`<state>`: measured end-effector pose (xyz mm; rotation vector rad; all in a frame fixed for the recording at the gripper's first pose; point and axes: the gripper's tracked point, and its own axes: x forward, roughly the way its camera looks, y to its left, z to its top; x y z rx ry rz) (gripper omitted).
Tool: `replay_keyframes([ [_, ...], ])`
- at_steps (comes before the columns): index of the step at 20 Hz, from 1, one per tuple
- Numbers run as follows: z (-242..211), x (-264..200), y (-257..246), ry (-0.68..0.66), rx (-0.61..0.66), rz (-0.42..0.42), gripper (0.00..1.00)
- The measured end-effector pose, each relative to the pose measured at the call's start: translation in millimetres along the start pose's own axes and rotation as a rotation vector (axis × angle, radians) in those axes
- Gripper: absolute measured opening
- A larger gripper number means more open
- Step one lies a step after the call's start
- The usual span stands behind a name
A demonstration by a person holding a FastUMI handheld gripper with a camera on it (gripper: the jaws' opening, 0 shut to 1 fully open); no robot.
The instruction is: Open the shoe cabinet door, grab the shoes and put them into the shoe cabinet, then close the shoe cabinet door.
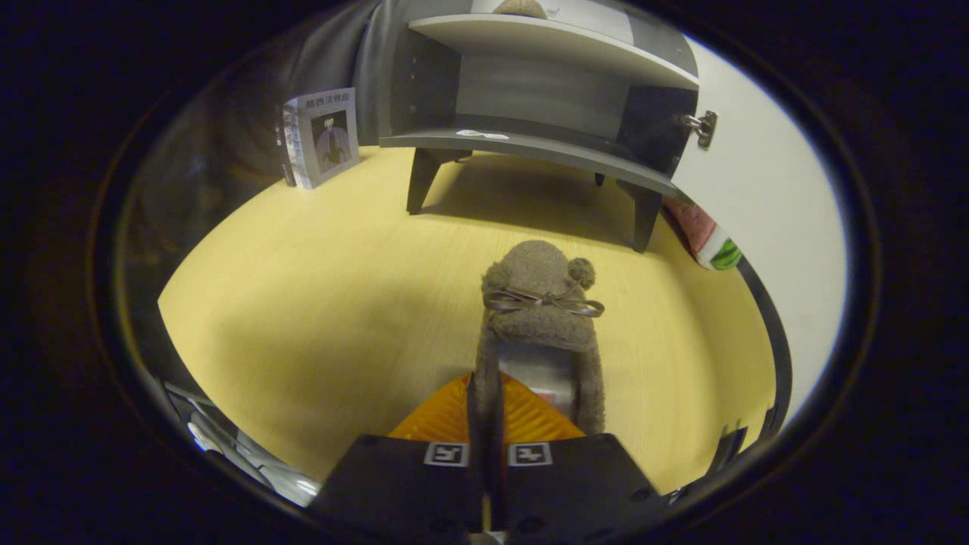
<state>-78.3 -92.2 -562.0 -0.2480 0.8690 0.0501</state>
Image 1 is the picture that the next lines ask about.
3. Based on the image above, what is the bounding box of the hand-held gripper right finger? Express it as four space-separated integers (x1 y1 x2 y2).
492 373 667 540

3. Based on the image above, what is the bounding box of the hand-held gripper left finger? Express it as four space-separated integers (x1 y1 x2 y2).
309 372 486 542

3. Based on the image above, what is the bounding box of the white shoe cabinet door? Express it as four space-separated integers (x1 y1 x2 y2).
666 34 850 444

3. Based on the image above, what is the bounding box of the grey shoe cabinet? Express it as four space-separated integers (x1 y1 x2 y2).
377 0 703 254

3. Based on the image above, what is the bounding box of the metal door hinge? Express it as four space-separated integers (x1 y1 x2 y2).
679 110 719 149

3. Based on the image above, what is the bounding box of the grey white bundle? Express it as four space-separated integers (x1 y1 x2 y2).
163 381 320 508

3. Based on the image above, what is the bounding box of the watermelon slice toy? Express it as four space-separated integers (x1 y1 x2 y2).
665 197 744 272

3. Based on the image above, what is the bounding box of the black backdrop cloth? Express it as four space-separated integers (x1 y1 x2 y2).
117 0 398 364

